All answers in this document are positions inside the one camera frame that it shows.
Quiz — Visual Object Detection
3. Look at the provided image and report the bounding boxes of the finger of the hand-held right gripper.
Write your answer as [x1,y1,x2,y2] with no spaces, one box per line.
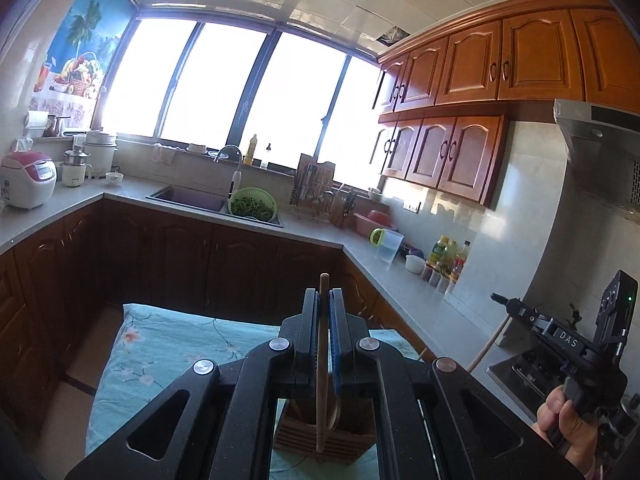
[490,292,541,328]

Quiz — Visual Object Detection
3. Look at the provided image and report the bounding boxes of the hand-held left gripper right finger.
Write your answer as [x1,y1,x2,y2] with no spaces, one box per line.
[326,288,587,480]

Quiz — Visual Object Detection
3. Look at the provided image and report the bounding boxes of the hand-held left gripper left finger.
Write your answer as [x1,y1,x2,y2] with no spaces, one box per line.
[65,289,321,480]

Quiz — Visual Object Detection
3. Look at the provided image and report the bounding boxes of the wooden chopstick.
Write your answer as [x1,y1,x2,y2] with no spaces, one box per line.
[314,273,331,454]
[467,317,512,375]

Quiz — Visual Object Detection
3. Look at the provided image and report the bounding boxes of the wooden utensil holder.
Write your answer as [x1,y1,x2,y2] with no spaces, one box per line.
[274,394,377,464]

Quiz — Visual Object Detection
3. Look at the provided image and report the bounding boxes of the person's right hand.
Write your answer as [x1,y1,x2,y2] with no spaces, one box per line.
[532,385,602,477]

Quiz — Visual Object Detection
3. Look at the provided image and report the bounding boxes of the gas stove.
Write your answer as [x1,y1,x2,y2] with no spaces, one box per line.
[485,345,571,413]

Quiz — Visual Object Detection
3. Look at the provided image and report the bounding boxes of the grey kitchen countertop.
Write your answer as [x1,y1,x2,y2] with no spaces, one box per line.
[0,175,541,426]

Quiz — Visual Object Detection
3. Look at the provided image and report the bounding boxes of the pink basin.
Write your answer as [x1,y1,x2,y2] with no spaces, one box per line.
[354,210,397,237]

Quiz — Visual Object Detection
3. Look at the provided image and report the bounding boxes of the green colander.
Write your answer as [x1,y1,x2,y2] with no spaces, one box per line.
[228,188,279,223]

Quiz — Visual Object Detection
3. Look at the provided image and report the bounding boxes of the teal floral tablecloth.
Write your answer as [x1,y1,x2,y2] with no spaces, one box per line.
[85,302,426,480]

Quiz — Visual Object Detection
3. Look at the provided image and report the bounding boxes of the dark wooden lower cabinets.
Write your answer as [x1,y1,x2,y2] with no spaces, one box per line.
[0,197,426,441]

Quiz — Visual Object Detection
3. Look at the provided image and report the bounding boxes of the wooden cutting board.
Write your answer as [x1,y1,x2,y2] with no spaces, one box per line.
[296,154,335,196]

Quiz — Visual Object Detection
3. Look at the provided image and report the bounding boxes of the chrome faucet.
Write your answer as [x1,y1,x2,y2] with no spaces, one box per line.
[214,144,244,199]

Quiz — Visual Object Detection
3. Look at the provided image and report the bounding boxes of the steel range hood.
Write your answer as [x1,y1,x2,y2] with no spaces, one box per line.
[552,99,640,222]

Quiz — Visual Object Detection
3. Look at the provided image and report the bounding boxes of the kitchen sink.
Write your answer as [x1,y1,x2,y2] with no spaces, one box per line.
[146,184,284,229]

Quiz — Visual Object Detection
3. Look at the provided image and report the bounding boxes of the wooden upper cabinets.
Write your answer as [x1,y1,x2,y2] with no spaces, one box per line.
[372,7,640,211]

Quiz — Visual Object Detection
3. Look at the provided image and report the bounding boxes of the white rag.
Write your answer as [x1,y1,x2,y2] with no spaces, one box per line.
[150,143,184,166]

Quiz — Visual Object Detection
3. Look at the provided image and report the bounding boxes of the large kitchen window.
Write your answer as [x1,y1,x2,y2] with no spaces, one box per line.
[97,7,396,196]

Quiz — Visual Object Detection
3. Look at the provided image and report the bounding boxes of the white electric steamer pot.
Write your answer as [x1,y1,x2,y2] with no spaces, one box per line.
[84,129,119,177]

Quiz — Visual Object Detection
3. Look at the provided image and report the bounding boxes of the white juicer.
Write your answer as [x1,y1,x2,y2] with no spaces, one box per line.
[61,135,94,188]

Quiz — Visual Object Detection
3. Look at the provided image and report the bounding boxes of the pink white rice cooker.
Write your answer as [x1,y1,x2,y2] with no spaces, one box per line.
[0,150,57,211]

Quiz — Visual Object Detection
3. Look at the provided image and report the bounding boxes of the paper towel roll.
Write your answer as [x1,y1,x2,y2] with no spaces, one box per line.
[25,110,49,139]

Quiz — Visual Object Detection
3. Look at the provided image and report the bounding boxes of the clear jug green handle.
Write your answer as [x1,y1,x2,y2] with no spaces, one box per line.
[370,228,405,264]

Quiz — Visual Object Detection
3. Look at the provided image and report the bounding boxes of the wire dish rack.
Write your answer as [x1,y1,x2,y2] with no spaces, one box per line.
[290,162,352,226]

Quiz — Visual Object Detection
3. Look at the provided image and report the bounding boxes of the tropical fruit wall poster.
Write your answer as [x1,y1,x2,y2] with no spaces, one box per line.
[30,0,138,133]

